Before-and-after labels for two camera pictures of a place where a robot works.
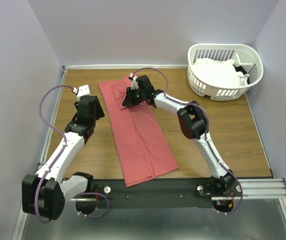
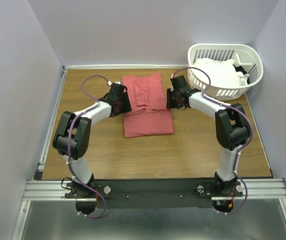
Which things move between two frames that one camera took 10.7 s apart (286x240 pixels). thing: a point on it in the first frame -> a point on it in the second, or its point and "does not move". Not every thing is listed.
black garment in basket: (240, 68) does not move
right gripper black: (128, 100) -> (169, 104)
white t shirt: (219, 72) does not move
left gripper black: (100, 113) -> (126, 106)
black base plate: (169, 193) does not move
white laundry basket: (223, 71) does not move
